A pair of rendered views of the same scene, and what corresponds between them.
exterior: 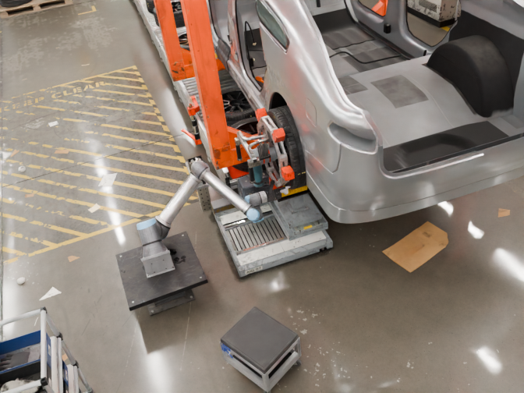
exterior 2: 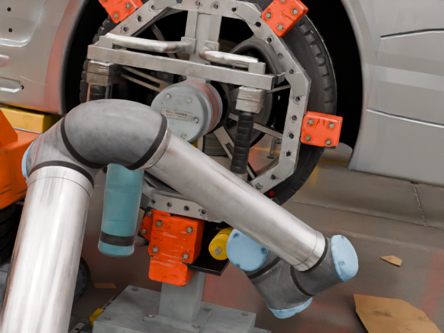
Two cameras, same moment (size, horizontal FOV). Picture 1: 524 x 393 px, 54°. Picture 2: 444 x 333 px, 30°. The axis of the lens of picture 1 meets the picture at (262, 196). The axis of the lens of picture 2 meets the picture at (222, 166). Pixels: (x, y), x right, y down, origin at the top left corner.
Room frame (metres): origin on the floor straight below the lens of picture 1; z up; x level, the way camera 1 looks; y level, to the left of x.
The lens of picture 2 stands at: (2.48, 1.67, 1.17)
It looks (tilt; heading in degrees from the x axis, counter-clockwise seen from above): 13 degrees down; 295
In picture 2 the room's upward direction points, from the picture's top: 9 degrees clockwise
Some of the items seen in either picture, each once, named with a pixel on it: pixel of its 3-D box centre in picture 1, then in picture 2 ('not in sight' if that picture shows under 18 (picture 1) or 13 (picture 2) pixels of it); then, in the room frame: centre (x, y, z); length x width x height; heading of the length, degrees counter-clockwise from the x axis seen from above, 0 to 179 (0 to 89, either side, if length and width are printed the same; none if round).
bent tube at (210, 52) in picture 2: (260, 143); (234, 42); (3.29, -0.03, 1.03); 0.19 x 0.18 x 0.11; 104
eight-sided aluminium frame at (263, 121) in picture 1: (272, 152); (194, 107); (3.41, -0.13, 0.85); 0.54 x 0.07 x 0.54; 14
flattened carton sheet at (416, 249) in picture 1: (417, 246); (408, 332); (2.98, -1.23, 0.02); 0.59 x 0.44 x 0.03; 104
